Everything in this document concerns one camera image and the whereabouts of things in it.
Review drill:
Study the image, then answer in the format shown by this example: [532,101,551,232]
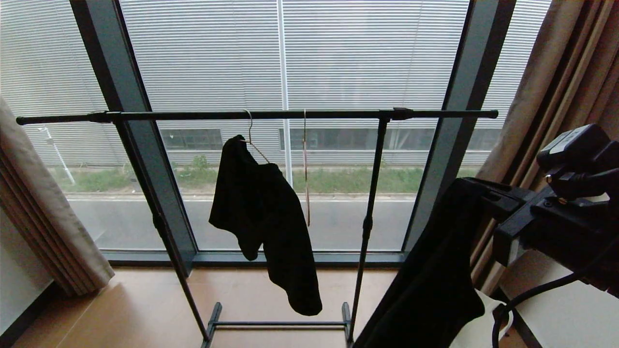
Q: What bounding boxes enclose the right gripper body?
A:
[492,186,612,278]

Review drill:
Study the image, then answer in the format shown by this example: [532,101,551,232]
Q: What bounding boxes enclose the black garment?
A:
[353,178,486,348]

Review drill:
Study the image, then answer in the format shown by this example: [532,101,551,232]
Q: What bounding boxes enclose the black shorts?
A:
[209,134,323,317]

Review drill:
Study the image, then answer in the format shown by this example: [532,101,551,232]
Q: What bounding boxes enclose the pink clothes hanger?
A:
[242,109,271,165]
[302,109,311,228]

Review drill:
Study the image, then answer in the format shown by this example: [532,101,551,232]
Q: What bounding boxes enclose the white laundry basket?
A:
[449,289,514,348]

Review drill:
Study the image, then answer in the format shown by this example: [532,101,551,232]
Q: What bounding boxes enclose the black clothes rack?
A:
[16,107,499,348]

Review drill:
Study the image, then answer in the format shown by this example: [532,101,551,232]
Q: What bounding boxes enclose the beige curtain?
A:
[0,97,116,296]
[472,0,619,293]

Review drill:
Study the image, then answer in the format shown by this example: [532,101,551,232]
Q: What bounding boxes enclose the window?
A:
[0,0,552,267]

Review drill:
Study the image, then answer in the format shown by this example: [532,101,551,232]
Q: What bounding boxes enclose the black cable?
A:
[491,251,619,348]

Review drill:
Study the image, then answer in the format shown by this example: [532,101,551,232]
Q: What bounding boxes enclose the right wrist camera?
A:
[536,124,619,203]

